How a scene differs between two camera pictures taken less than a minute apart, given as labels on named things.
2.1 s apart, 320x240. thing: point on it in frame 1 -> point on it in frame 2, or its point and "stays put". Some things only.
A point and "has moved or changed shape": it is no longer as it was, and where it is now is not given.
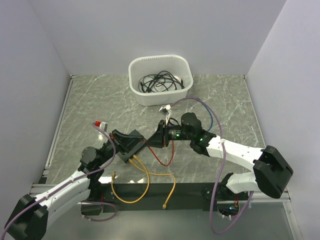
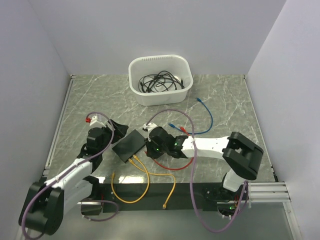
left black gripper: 125,140 -> 119,132
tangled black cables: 162,81 stays put
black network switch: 127,157 stays put
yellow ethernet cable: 113,176 stays put
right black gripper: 156,140 -> 150,151
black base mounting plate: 186,197 stays put
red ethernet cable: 157,159 has moved or changed shape
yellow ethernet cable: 164,205 stays put
